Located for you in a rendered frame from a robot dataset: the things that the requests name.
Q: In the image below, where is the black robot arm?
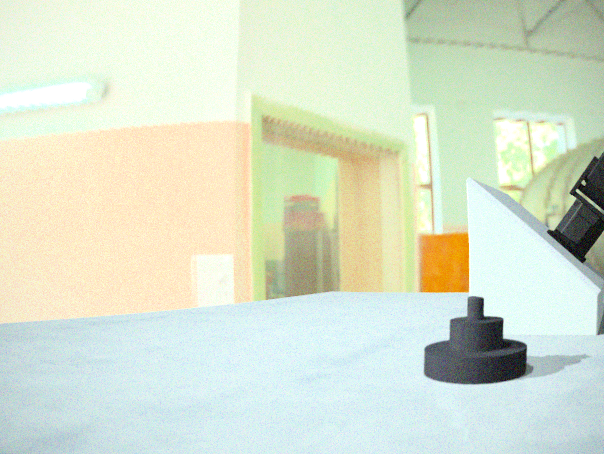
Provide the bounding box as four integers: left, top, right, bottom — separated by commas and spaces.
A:
547, 151, 604, 263

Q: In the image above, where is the dark grey stepped pedestal with shaft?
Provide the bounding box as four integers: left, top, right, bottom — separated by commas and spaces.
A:
424, 296, 527, 385

